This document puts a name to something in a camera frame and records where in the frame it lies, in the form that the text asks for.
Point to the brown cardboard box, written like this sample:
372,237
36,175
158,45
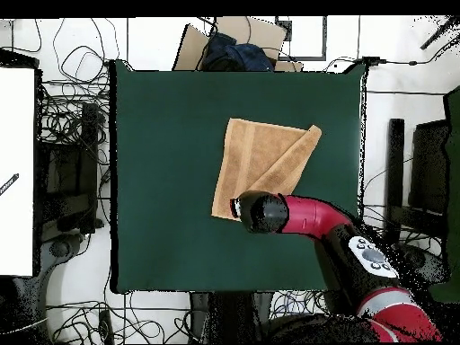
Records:
258,32

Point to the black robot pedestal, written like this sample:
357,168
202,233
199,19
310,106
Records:
230,316

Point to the grey office chair base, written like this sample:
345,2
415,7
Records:
431,262
59,248

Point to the dark green table cloth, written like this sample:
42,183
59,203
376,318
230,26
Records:
161,179

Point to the green cloth over furniture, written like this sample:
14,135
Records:
453,179

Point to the tan terry towel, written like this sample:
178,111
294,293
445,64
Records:
251,154

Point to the white desk top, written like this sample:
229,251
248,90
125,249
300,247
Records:
18,125

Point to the black tripod leg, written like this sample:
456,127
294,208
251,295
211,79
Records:
439,32

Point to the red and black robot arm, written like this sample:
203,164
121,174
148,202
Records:
312,215

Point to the dark blue garment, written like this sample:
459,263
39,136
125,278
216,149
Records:
248,55

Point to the black power strip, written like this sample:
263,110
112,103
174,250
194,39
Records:
106,325

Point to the black strip with white marks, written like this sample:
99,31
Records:
10,182

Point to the black power adapter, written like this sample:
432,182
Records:
372,60

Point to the black chair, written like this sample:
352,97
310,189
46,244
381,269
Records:
68,172
395,161

